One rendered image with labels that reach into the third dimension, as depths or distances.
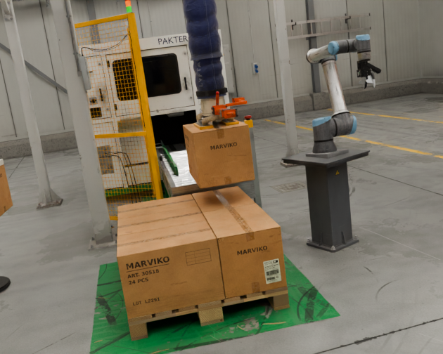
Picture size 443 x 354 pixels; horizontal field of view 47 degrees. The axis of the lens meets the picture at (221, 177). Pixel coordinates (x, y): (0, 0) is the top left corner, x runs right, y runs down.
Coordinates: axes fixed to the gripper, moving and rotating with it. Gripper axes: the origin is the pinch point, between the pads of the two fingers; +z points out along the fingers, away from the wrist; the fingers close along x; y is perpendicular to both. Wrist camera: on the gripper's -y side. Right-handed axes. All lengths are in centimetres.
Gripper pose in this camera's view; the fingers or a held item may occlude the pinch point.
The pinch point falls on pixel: (370, 88)
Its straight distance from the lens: 375.5
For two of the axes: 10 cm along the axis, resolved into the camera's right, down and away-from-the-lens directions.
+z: 1.3, 9.8, 1.3
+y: -9.8, 1.5, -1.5
